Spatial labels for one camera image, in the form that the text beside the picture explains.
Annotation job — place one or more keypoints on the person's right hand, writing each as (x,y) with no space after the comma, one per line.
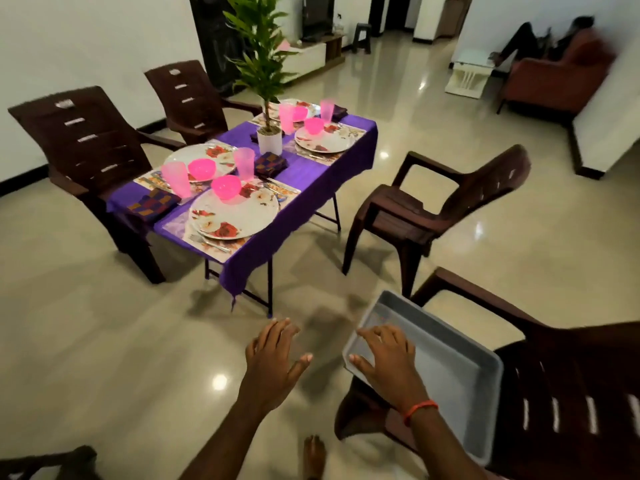
(392,373)

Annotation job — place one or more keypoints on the person's left hand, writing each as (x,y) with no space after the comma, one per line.
(270,373)

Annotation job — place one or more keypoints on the grey plastic tray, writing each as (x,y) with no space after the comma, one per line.
(450,380)

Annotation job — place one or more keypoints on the pink plastic bowl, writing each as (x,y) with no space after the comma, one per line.
(299,114)
(226,188)
(201,170)

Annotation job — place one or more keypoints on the person's left forearm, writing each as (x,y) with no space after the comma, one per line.
(225,445)

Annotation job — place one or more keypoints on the person's right forearm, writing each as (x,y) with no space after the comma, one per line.
(445,450)

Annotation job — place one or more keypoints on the person's left foot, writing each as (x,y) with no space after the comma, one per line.
(314,457)

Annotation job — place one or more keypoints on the purple tablecloth table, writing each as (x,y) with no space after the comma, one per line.
(300,190)

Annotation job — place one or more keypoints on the red wrist thread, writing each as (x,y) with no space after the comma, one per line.
(421,408)

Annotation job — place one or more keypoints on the brown plastic chair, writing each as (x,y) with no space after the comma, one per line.
(570,395)
(190,100)
(440,210)
(80,145)

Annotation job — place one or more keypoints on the green plant in white pot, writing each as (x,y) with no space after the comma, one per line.
(269,143)

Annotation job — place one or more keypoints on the white small table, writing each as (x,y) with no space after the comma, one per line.
(468,75)

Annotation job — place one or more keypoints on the white low cabinet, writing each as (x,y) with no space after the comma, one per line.
(310,60)

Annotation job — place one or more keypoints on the dark wooden door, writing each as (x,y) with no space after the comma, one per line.
(212,45)

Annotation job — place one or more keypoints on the brown armchair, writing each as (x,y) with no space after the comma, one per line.
(560,80)

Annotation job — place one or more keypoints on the black television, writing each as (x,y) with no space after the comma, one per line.
(318,17)

